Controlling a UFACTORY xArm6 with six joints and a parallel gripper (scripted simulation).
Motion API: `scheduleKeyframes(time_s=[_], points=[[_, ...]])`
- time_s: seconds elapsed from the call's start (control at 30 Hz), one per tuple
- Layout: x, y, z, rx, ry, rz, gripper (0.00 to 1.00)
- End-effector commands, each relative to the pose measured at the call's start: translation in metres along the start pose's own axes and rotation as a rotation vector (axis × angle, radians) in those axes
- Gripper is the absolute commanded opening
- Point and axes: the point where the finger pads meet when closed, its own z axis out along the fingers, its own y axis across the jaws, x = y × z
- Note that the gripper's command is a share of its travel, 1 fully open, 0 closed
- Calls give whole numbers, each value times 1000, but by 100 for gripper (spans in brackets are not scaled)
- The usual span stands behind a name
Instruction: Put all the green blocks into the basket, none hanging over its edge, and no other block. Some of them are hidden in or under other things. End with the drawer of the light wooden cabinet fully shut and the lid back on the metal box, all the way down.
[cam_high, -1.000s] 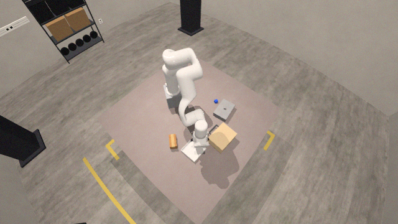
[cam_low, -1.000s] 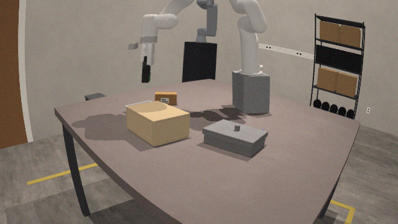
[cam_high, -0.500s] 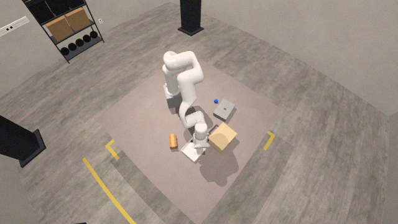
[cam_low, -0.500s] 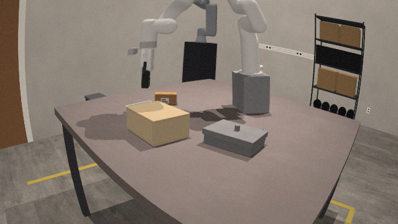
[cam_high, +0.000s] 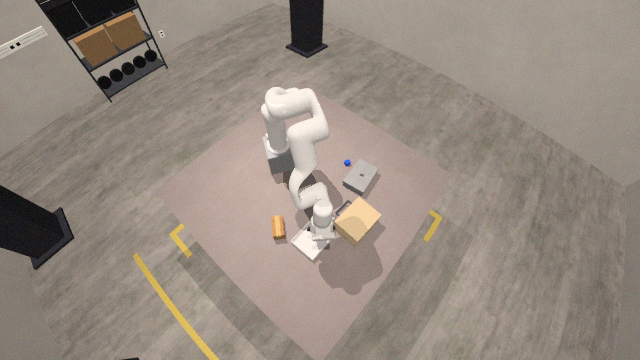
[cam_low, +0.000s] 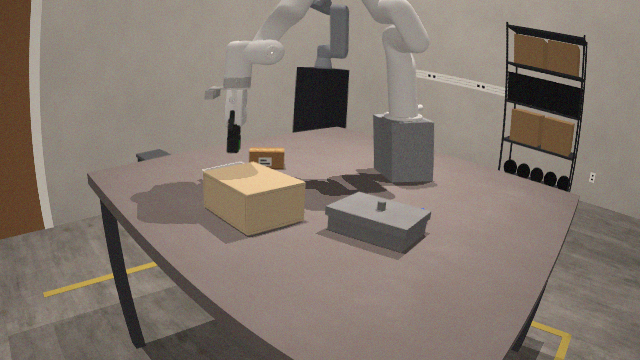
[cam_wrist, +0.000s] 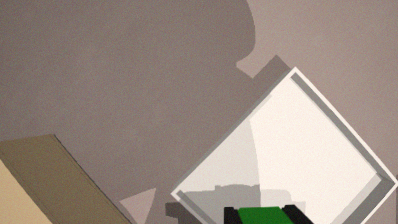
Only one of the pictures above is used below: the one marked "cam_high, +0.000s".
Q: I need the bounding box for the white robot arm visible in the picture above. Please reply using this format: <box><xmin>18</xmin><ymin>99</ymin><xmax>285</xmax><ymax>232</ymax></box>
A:
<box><xmin>261</xmin><ymin>87</ymin><xmax>335</xmax><ymax>242</ymax></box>

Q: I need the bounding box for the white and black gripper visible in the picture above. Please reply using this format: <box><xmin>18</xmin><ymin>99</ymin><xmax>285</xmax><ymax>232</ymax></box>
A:
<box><xmin>307</xmin><ymin>216</ymin><xmax>335</xmax><ymax>233</ymax></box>

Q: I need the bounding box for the brown cardboard box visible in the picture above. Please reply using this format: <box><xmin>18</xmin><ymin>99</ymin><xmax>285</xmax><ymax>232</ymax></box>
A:
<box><xmin>271</xmin><ymin>215</ymin><xmax>285</xmax><ymax>240</ymax></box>

